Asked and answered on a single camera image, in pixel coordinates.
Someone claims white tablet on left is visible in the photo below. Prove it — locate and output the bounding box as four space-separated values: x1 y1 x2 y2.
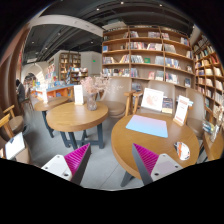
5 133 25 160

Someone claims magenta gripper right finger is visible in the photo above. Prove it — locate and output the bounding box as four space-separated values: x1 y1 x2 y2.
132 143 182 185

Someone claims beige armchair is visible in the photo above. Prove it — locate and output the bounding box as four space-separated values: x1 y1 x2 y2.
100 76 133 118
186 88 205 139

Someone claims round wooden table middle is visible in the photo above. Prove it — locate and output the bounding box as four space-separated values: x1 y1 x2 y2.
46 102 108 149

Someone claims beige armchair centre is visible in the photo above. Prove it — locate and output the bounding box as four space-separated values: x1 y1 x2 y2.
100 76 133 118

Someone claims right side bookshelf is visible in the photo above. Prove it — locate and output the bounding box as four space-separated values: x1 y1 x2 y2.
192 34 224 124

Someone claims orange blue display counter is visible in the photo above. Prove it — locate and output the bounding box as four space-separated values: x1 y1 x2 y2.
31 84 74 100

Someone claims beige armchair right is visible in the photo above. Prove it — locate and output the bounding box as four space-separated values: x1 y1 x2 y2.
186 88 205 139

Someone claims blue pink mouse pad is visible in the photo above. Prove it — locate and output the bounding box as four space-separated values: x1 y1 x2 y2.
126 115 168 138

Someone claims white orange sign stand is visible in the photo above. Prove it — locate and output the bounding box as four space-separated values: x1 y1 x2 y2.
173 95 189 126

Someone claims round wooden table far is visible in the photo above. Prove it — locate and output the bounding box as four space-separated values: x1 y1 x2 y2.
34 96 69 137

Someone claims distant wooden bookshelf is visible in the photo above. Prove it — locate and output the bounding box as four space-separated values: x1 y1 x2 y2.
59 52 88 84

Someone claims seated person in black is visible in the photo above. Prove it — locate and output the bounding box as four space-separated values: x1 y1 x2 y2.
16 80 25 103

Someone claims large wooden bookshelf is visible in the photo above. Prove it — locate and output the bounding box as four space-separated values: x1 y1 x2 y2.
102 25 195 88

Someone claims white picture board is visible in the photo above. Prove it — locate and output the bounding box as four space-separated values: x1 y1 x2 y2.
141 88 164 111

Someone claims wooden chair left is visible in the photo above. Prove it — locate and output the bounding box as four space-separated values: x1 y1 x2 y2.
0 106 24 140

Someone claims white orange computer mouse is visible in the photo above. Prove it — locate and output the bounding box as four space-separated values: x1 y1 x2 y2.
174 142 190 160

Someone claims round wooden table right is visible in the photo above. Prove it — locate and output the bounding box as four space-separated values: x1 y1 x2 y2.
111 113 199 187

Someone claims white sign card middle table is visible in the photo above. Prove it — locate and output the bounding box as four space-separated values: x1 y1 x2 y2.
74 85 84 105

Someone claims glass vase with dried flowers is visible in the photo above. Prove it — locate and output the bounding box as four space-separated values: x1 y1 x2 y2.
81 74 109 111

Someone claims round wooden table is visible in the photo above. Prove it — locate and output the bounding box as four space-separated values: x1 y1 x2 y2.
46 102 108 149
111 113 199 187
34 96 69 137

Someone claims book standing on chair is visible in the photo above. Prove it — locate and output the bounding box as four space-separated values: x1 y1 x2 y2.
162 98 173 114

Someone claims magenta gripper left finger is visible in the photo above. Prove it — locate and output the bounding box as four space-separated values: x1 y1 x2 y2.
42 144 91 185

